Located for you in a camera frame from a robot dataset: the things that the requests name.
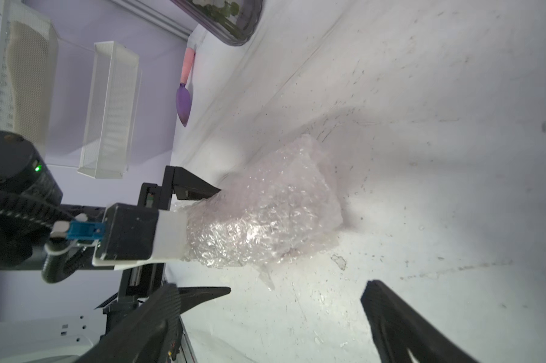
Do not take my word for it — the white mesh shelf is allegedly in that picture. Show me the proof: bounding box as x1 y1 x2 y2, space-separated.
78 41 141 179
0 1 58 156

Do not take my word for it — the purple ribbed glass vase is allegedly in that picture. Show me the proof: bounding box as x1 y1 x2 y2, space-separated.
171 0 264 47

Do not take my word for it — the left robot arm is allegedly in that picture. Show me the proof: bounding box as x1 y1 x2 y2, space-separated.
0 131 231 362

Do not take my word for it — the clear bubble wrap sheet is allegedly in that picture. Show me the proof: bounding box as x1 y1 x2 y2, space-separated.
182 135 344 290

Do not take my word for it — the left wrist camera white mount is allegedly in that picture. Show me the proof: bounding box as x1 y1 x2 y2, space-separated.
49 203 190 272

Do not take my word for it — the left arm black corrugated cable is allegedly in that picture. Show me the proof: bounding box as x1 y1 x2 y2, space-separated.
0 188 101 284

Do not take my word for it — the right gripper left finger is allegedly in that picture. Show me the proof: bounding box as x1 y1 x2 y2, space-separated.
77 284 182 363

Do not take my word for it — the purple trowel pink handle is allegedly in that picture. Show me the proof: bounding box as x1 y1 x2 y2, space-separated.
176 48 196 127

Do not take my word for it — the lower white mesh shelf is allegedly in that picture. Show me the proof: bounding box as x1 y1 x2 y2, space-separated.
78 41 141 179

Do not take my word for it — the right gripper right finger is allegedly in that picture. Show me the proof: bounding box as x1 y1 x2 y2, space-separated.
361 280 474 362

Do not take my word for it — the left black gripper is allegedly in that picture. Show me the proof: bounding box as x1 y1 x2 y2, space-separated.
103 166 232 331

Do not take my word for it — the upper white mesh shelf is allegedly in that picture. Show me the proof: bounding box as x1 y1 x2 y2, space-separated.
0 1 58 156

